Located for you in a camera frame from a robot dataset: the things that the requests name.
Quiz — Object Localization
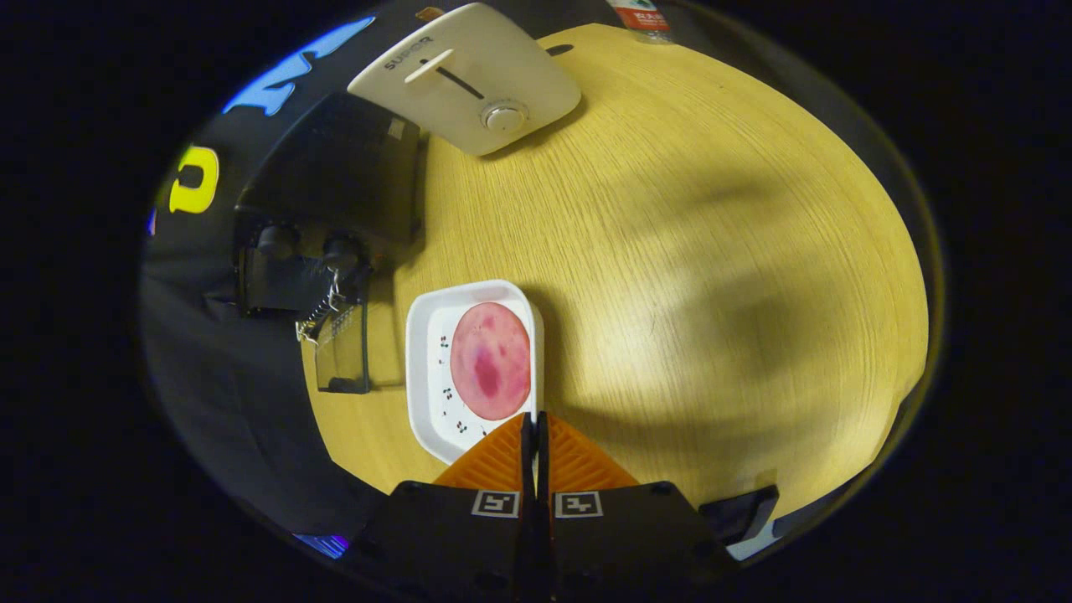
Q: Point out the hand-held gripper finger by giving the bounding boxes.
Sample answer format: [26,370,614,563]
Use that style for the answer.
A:
[536,410,742,597]
[352,412,537,600]

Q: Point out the round pink ham slice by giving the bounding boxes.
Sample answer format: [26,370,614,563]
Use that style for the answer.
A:
[450,302,533,421]

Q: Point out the white square plate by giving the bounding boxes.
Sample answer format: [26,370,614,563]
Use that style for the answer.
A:
[405,279,545,466]

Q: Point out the black toaster oven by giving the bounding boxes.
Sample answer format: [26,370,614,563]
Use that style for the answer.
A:
[234,90,424,394]

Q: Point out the white pop-up toaster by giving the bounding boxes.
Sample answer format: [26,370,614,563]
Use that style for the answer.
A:
[347,3,583,157]

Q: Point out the black backdrop cloth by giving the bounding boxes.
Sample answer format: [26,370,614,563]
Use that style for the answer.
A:
[138,0,696,541]

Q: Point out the clear bottle with red label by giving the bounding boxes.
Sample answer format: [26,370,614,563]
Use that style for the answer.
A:
[607,0,675,43]

